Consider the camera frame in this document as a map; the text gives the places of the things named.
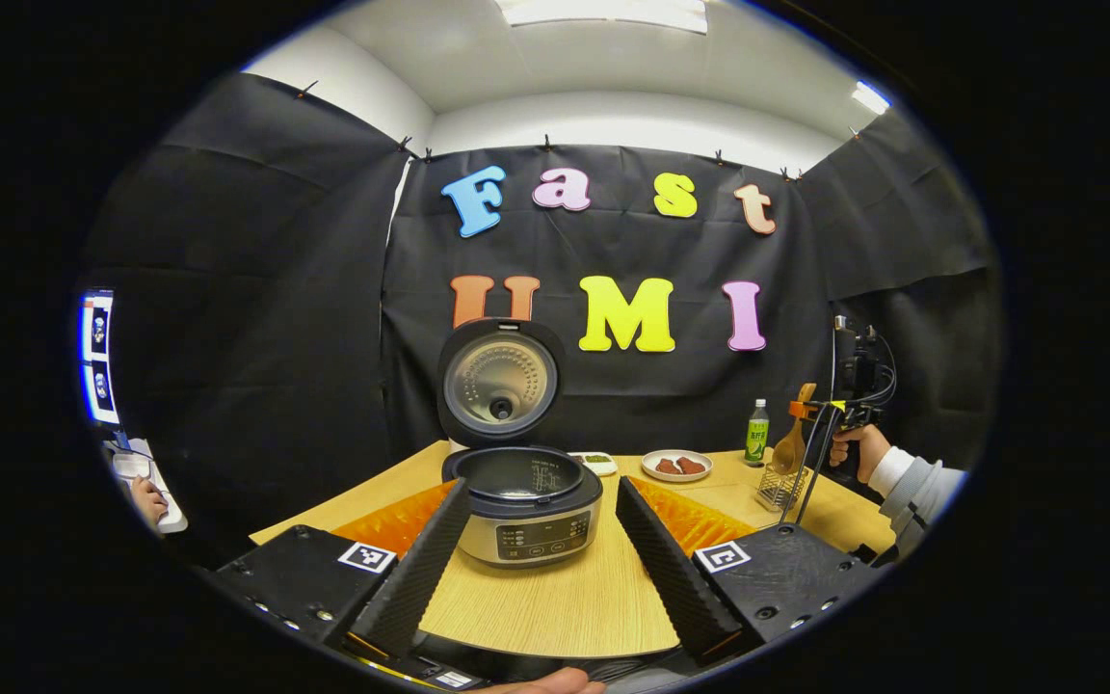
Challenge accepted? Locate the white keyboard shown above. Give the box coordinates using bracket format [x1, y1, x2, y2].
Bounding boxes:
[112, 439, 190, 534]

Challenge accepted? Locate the long ceiling light panel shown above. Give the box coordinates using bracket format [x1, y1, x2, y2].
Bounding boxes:
[495, 0, 710, 35]

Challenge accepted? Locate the wire chopstick holder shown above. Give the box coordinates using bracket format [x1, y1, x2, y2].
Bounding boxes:
[755, 463, 811, 514]

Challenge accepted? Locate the small ceiling light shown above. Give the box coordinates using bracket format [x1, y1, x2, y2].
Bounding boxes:
[849, 80, 893, 117]

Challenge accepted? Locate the computer monitor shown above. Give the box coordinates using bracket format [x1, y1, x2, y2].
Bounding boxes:
[78, 287, 122, 427]

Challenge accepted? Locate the wooden spoon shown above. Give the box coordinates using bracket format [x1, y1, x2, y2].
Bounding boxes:
[771, 383, 818, 476]

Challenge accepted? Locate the white round plate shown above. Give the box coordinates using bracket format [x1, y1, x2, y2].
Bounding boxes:
[641, 449, 714, 483]

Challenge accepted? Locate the green drink bottle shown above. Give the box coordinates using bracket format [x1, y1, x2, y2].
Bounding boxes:
[745, 399, 770, 467]

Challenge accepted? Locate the black backdrop cloth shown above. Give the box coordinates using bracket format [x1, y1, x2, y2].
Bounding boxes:
[78, 72, 1004, 570]

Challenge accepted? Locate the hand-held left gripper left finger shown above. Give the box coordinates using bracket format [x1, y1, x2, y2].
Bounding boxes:
[213, 476, 472, 661]

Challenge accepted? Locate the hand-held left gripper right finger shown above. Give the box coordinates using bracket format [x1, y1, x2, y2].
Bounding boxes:
[615, 475, 884, 666]

